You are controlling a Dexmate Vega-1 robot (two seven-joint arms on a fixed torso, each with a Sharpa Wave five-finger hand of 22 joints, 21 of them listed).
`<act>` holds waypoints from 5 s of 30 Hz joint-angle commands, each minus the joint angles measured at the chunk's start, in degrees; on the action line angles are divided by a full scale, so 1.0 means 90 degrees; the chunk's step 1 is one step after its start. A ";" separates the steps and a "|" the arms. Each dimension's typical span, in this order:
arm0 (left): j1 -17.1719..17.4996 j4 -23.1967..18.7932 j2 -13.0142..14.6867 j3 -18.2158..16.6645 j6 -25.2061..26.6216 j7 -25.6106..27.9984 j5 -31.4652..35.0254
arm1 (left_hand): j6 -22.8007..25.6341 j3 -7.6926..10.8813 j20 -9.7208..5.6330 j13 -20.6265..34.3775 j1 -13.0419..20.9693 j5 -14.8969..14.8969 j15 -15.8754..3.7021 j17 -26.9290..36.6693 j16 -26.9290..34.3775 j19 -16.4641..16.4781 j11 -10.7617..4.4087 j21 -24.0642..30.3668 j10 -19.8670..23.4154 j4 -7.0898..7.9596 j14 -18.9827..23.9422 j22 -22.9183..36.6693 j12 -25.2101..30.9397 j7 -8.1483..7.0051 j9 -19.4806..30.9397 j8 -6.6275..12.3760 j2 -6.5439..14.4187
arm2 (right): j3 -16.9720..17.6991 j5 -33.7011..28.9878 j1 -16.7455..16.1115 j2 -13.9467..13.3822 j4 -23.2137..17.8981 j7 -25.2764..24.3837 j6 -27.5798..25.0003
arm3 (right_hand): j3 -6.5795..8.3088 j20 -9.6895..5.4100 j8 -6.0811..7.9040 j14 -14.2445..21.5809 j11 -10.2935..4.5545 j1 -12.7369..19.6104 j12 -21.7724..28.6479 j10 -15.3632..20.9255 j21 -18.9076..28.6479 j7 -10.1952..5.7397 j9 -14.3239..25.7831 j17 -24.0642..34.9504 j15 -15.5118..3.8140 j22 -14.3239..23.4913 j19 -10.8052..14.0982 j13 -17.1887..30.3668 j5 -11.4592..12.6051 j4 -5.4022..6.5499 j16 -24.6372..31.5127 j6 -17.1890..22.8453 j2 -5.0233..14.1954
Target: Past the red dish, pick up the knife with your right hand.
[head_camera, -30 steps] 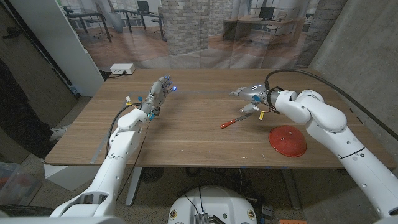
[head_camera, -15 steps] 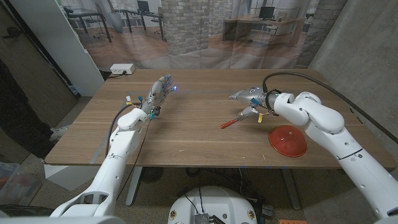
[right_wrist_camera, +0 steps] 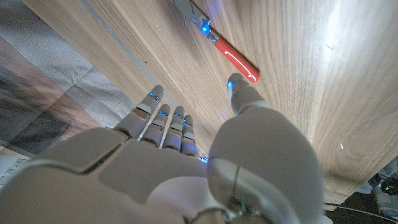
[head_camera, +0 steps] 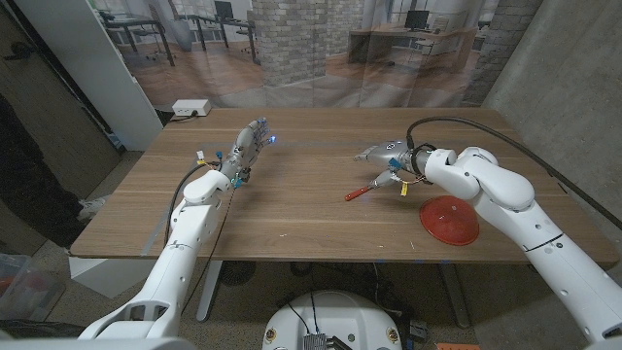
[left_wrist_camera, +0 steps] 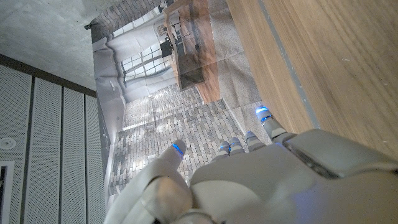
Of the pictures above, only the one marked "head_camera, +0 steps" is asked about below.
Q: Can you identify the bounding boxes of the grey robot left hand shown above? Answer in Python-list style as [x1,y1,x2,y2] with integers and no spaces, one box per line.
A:
[221,117,278,190]

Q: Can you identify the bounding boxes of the black door handle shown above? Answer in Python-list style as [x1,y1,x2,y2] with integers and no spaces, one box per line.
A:
[3,41,35,62]

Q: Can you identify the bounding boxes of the white table leg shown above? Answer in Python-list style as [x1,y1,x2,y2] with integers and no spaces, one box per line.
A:
[195,260,225,323]
[439,262,471,330]

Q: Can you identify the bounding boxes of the white partition panel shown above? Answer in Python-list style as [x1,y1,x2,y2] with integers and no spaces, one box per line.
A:
[14,0,164,152]

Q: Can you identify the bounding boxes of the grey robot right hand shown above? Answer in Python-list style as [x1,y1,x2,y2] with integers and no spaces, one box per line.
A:
[353,140,433,191]

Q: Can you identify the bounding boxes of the red dish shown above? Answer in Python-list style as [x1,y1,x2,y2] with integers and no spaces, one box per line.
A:
[419,194,480,247]

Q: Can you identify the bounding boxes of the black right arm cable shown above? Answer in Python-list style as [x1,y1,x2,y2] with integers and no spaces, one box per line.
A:
[405,115,622,230]

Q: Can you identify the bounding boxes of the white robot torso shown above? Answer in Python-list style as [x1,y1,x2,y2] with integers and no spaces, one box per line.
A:
[261,290,403,350]

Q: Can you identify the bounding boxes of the person in dark clothes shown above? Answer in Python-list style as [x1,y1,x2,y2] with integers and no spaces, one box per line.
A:
[0,94,106,249]

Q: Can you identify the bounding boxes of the red handled knife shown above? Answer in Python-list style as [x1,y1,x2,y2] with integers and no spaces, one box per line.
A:
[344,182,378,202]

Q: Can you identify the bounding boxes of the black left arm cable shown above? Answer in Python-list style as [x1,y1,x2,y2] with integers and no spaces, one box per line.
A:
[163,162,223,244]

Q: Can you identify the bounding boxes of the black round fan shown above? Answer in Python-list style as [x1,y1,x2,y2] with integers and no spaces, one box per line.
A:
[218,261,258,287]

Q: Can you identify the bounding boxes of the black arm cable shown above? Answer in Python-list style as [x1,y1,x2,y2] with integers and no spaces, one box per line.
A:
[405,115,622,230]
[163,162,223,244]

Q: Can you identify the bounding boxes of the printed office backdrop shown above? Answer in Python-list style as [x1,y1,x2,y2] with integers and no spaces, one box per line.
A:
[91,0,543,109]

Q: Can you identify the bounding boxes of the clear plastic bin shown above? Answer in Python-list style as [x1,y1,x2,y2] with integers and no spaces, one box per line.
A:
[0,252,67,322]

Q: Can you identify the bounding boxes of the white power box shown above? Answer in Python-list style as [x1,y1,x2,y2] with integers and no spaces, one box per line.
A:
[171,98,213,118]

